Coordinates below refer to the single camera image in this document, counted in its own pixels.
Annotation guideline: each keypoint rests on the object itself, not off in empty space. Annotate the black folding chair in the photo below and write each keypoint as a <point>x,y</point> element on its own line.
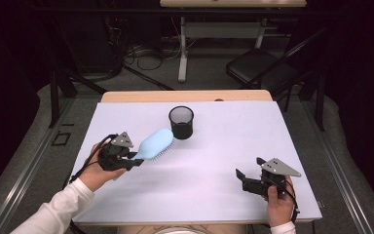
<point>256,65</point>

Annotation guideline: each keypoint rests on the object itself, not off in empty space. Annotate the light blue hairbrush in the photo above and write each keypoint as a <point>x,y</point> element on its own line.
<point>154,143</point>

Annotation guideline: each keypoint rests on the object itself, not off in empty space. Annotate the white table mat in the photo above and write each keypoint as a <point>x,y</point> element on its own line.
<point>207,182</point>

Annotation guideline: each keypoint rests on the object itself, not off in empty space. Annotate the metal floor rail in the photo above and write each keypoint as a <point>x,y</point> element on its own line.
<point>29,175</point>
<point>337,169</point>

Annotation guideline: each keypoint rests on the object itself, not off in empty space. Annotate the black metal crossbar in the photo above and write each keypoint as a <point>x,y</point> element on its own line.
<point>110,10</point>

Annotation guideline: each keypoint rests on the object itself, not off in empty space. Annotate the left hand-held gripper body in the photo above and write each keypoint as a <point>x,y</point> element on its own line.
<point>112,157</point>

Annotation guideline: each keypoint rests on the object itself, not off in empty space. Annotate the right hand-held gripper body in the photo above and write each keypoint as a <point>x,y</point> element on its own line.
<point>277,167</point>

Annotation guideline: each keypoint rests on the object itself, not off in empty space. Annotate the person's left hand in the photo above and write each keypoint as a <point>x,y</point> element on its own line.
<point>94,177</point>

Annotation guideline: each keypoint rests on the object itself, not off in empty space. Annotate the white-legged desk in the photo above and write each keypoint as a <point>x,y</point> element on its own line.
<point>220,30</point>

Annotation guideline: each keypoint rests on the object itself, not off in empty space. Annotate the black mesh pen cup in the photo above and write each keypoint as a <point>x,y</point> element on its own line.
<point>181,131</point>

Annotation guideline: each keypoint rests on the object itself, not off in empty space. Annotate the black metal stand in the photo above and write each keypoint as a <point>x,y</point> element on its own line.
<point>54,97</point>

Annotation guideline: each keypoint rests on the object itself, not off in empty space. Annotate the person's tan trousers lap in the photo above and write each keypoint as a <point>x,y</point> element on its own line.
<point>136,229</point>

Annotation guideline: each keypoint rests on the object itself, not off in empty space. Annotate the person's right hand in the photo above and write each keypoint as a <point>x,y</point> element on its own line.
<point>280,209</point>

